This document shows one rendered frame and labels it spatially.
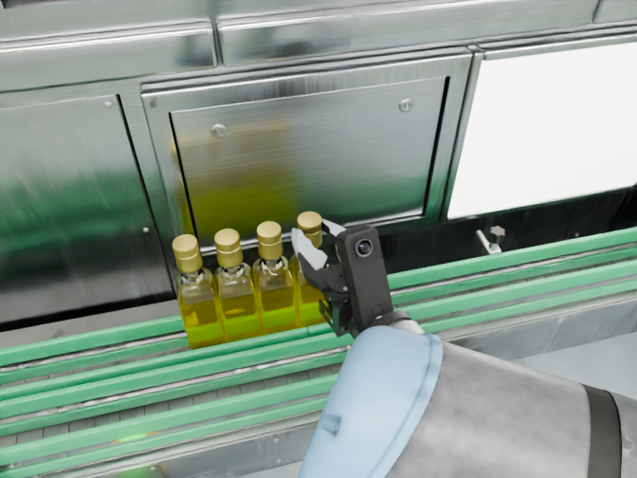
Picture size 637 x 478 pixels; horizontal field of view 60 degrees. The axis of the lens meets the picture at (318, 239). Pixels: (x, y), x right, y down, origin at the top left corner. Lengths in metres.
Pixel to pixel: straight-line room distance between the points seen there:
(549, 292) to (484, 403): 0.79
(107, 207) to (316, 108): 0.36
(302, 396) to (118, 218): 0.41
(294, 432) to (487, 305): 0.40
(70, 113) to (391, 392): 0.65
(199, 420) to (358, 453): 0.59
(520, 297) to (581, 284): 0.12
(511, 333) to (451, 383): 0.79
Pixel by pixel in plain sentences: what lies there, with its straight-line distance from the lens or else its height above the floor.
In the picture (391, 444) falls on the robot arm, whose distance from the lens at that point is 0.28.
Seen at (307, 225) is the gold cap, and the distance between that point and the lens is 0.76.
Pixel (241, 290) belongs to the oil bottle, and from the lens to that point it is 0.81.
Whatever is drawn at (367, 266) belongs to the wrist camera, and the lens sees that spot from 0.65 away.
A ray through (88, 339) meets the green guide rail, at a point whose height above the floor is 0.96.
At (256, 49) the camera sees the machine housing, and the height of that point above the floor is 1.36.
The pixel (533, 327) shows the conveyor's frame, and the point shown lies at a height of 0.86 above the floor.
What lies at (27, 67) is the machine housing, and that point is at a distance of 0.78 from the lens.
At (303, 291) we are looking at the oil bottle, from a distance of 0.83.
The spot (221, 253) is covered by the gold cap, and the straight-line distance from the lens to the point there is 0.77.
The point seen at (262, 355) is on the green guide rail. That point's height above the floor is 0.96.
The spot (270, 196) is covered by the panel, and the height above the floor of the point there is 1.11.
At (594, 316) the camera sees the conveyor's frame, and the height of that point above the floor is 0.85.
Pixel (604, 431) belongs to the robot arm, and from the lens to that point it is 0.31.
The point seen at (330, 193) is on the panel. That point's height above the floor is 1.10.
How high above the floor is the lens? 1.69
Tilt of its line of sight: 45 degrees down
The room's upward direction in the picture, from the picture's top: straight up
